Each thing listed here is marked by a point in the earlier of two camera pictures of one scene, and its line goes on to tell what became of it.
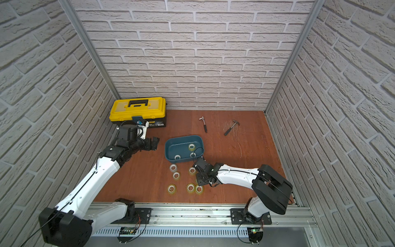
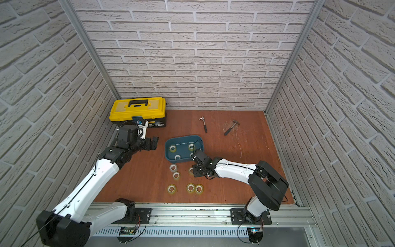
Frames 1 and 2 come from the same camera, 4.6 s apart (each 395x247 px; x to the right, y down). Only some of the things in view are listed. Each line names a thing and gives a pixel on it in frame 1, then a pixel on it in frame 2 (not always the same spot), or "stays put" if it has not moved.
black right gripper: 199,182 -> 196,174
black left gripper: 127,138 stays put
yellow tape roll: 191,147 stays put
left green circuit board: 128,230 stays put
